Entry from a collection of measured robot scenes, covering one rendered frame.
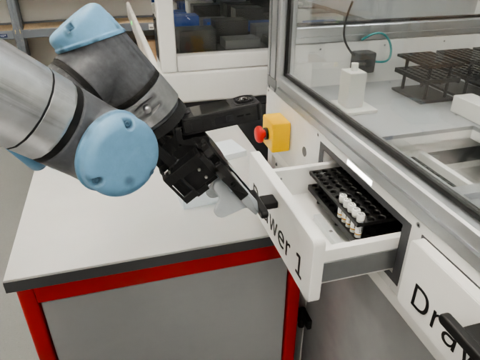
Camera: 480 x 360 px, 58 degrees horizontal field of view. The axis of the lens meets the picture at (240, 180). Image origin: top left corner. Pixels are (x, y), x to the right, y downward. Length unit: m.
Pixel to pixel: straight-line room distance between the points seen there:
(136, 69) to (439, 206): 0.40
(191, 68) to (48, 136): 1.07
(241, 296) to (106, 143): 0.66
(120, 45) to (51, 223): 0.53
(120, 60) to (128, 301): 0.53
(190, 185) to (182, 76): 0.85
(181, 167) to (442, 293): 0.36
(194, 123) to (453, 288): 0.37
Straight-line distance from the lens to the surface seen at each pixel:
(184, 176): 0.59
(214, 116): 0.58
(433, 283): 0.60
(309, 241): 0.59
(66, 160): 0.39
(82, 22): 0.52
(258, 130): 0.99
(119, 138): 0.37
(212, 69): 1.44
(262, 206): 0.67
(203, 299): 0.95
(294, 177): 0.83
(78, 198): 1.04
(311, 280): 0.61
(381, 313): 0.80
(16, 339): 1.86
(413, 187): 0.62
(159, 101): 0.55
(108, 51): 0.53
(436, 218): 0.60
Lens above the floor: 1.27
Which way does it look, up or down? 29 degrees down
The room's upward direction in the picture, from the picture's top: straight up
